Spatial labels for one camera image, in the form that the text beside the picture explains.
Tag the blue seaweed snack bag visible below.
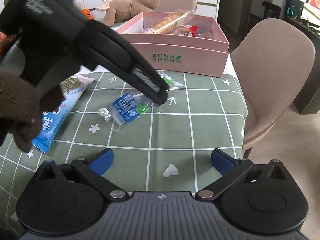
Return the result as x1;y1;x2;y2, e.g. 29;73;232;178
32;75;96;154

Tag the blue hawthorn snack packet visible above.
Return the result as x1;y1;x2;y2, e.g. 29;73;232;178
96;70;185;134

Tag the red yellow snack packet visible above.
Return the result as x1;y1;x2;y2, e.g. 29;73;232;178
185;26;198;36

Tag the long biscuit stick packet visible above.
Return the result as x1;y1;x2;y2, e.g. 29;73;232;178
143;9;196;34

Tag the brown gloved hand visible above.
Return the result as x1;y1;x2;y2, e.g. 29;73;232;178
1;68;65;153

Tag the brown plush teddy bear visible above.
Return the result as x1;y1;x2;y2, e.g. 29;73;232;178
95;0;160;27

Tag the orange paper bag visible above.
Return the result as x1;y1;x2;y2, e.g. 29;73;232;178
81;9;94;20

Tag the green checked tablecloth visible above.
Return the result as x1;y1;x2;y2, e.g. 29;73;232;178
1;69;248;235

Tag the beige chair behind bear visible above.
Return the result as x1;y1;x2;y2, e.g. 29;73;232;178
154;0;197;12

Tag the pink cardboard box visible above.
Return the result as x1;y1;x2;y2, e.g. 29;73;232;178
117;12;234;77

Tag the white printed paper mat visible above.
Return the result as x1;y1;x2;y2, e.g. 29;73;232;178
76;12;233;77

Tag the beige dining chair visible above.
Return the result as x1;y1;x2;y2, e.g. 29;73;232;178
230;18;316;157

